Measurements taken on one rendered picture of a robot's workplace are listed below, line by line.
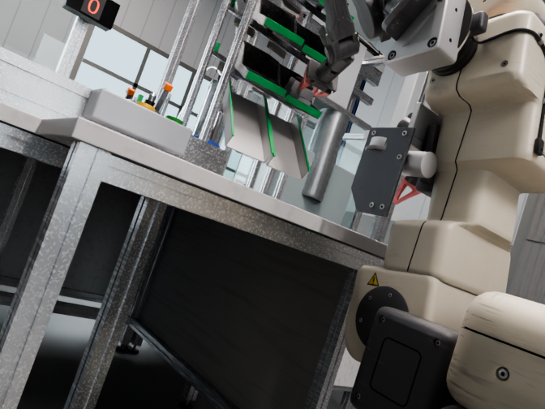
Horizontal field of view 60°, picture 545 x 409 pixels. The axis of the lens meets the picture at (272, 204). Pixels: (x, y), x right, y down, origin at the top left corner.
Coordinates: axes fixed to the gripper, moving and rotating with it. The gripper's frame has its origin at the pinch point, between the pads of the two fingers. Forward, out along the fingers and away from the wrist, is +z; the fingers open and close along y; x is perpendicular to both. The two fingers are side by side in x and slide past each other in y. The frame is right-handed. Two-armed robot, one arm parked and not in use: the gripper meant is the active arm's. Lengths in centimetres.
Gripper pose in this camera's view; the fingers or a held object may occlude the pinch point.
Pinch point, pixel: (306, 91)
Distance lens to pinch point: 150.0
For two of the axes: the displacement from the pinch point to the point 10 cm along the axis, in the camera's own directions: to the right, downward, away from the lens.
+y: -8.5, -3.5, -3.9
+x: -1.5, 8.7, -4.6
